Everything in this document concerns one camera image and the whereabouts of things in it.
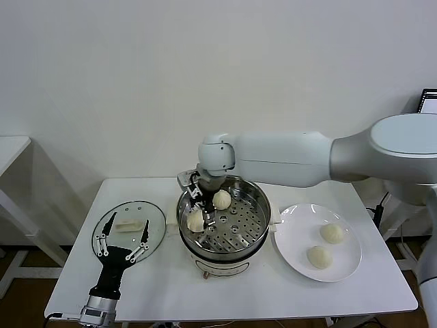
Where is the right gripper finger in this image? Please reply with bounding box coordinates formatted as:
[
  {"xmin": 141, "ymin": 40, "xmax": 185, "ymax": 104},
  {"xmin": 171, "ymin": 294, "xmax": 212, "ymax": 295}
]
[
  {"xmin": 188, "ymin": 194, "xmax": 205, "ymax": 215},
  {"xmin": 203, "ymin": 204, "xmax": 216, "ymax": 235}
]

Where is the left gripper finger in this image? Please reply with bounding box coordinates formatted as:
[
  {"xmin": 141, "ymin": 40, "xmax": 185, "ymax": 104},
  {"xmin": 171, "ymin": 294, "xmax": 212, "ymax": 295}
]
[
  {"xmin": 94, "ymin": 211, "xmax": 117, "ymax": 257},
  {"xmin": 125, "ymin": 219, "xmax": 150, "ymax": 263}
]

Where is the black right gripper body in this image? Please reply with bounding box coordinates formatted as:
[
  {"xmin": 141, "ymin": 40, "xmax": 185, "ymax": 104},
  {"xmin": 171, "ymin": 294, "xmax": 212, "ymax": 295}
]
[{"xmin": 199, "ymin": 170, "xmax": 225, "ymax": 206}]

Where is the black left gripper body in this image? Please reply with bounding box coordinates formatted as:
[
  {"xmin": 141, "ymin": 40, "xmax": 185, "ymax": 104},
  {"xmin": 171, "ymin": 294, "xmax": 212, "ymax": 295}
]
[{"xmin": 88, "ymin": 245, "xmax": 137, "ymax": 300}]

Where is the white steamed baozi bun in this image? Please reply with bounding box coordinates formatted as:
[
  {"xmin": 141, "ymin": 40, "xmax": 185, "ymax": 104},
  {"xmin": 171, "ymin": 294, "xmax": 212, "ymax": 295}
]
[
  {"xmin": 319, "ymin": 223, "xmax": 344, "ymax": 245},
  {"xmin": 212, "ymin": 189, "xmax": 232, "ymax": 210},
  {"xmin": 306, "ymin": 245, "xmax": 333, "ymax": 271},
  {"xmin": 186, "ymin": 210, "xmax": 206, "ymax": 233}
]

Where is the glass pot lid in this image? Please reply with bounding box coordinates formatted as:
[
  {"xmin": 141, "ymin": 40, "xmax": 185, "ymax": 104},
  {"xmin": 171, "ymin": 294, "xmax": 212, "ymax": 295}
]
[{"xmin": 90, "ymin": 200, "xmax": 167, "ymax": 264}]

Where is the stainless steel steamer basket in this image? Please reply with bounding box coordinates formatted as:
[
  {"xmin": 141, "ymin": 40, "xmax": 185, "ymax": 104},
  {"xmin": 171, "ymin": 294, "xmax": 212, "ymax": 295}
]
[{"xmin": 175, "ymin": 174, "xmax": 272, "ymax": 261}]

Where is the steel steamer pot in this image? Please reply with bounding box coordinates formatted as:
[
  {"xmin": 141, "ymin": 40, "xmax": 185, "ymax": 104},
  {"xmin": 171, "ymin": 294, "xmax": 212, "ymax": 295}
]
[{"xmin": 165, "ymin": 200, "xmax": 284, "ymax": 282}]

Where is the white round plate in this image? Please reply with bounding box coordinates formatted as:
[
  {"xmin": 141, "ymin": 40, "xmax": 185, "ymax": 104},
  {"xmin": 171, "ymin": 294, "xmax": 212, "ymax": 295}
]
[{"xmin": 272, "ymin": 204, "xmax": 363, "ymax": 283}]

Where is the empty white side table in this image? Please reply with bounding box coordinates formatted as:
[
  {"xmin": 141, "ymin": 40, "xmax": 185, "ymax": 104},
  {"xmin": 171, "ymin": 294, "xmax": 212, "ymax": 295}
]
[{"xmin": 0, "ymin": 136, "xmax": 74, "ymax": 301}]

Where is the dark grey laptop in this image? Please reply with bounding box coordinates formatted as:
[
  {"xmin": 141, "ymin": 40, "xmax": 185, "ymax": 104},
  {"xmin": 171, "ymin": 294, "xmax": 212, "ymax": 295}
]
[{"xmin": 419, "ymin": 88, "xmax": 437, "ymax": 114}]

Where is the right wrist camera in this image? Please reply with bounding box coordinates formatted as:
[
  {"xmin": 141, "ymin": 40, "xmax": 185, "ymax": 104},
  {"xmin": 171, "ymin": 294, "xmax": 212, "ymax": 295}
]
[{"xmin": 176, "ymin": 169, "xmax": 202, "ymax": 199}]

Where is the black cable with adapter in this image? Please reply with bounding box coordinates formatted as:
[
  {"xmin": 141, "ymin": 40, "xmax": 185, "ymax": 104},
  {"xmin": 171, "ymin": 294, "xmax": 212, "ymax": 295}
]
[{"xmin": 365, "ymin": 191, "xmax": 392, "ymax": 236}]

